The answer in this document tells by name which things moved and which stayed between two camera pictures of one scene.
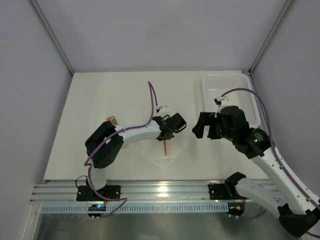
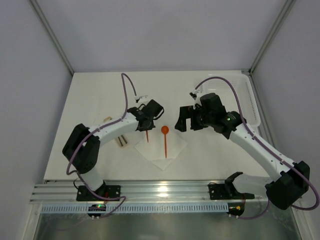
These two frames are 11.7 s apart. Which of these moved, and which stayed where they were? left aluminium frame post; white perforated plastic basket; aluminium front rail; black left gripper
Moved: black left gripper
Stayed: white perforated plastic basket; aluminium front rail; left aluminium frame post
